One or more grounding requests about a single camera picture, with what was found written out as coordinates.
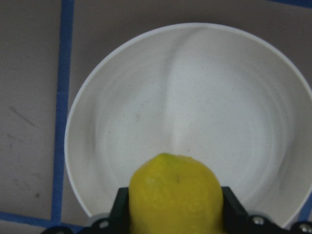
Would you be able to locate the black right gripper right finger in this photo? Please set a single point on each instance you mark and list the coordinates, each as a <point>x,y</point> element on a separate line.
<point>238,221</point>

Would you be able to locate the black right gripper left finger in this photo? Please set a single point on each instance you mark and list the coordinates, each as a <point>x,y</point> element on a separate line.
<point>117,221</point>

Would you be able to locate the yellow lemon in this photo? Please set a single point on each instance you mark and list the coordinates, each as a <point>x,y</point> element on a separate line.
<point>172,194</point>

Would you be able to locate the cream ceramic bowl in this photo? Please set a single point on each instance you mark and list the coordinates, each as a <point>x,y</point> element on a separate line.
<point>212,92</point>

